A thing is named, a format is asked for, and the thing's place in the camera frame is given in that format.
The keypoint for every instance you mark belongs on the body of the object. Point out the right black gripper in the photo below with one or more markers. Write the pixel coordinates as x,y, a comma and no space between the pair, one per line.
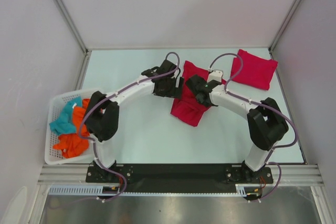
212,105

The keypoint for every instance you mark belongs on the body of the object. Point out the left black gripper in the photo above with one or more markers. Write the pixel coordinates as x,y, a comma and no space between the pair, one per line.
175,92

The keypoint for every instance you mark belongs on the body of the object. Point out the magenta t shirt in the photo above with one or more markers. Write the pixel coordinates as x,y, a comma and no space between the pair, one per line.
256,72
187,109

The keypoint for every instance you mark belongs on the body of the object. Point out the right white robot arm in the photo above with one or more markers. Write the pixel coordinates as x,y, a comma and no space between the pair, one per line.
266,124

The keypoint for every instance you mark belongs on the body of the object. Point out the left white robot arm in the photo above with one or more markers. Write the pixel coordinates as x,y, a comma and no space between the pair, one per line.
102,114

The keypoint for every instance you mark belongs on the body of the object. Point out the teal t shirt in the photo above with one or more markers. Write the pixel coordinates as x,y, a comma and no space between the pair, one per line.
63,124

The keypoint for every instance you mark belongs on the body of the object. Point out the white plastic laundry basket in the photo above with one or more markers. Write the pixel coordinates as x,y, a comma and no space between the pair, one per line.
52,156

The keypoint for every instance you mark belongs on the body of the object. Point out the orange t shirt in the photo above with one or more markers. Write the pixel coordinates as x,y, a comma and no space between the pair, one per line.
73,145

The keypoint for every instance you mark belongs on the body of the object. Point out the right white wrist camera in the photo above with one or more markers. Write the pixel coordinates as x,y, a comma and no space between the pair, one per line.
216,75

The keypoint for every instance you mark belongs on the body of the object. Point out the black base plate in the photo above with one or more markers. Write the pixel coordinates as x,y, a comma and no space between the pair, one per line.
205,176

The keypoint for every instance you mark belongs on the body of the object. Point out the grey slotted cable duct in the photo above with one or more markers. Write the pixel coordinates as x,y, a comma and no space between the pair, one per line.
102,191

